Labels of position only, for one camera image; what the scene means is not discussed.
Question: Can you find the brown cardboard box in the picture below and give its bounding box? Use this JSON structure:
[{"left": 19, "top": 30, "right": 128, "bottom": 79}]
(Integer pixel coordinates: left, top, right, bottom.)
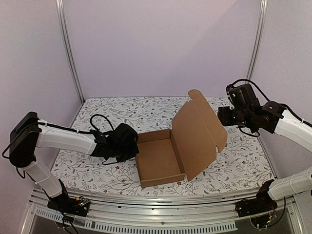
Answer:
[{"left": 136, "top": 89, "right": 228, "bottom": 188}]

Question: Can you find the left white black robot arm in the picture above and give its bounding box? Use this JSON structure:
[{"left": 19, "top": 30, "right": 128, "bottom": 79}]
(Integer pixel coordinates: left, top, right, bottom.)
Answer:
[{"left": 3, "top": 112, "right": 139, "bottom": 212}]

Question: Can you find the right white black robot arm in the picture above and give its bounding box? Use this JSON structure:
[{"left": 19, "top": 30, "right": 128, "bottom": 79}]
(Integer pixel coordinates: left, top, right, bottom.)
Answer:
[{"left": 217, "top": 81, "right": 312, "bottom": 213}]

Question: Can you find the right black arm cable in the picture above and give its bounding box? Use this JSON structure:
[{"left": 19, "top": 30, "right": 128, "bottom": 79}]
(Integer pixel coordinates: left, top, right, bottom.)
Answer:
[{"left": 229, "top": 78, "right": 271, "bottom": 103}]

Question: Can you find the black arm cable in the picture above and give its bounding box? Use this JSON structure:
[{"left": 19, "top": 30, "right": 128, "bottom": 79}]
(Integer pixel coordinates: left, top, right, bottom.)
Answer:
[
  {"left": 89, "top": 113, "right": 115, "bottom": 135},
  {"left": 229, "top": 78, "right": 271, "bottom": 103}
]

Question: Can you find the right aluminium frame post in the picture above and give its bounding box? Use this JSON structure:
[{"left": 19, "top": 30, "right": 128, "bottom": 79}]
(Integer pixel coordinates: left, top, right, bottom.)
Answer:
[{"left": 246, "top": 0, "right": 268, "bottom": 80}]

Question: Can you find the aluminium frame post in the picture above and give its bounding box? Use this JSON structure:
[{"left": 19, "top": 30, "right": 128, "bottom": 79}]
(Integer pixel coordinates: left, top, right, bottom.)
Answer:
[
  {"left": 246, "top": 0, "right": 268, "bottom": 80},
  {"left": 56, "top": 0, "right": 85, "bottom": 104}
]

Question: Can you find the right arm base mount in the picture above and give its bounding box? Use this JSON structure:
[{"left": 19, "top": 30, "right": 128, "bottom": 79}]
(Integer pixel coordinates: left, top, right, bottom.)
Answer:
[{"left": 235, "top": 198, "right": 277, "bottom": 229}]

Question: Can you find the front aluminium rail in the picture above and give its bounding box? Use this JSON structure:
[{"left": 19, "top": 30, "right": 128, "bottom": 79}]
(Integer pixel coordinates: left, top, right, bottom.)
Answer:
[{"left": 20, "top": 188, "right": 305, "bottom": 234}]

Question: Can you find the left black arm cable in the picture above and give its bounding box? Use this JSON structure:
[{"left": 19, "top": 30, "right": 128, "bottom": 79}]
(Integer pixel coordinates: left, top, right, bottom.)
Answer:
[{"left": 89, "top": 113, "right": 115, "bottom": 135}]

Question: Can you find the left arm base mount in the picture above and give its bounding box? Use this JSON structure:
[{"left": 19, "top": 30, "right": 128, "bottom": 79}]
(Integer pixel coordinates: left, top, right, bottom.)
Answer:
[{"left": 48, "top": 194, "right": 91, "bottom": 217}]

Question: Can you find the left aluminium frame post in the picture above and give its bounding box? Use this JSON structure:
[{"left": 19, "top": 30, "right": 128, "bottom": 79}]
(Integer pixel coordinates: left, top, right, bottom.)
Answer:
[{"left": 56, "top": 0, "right": 85, "bottom": 104}]

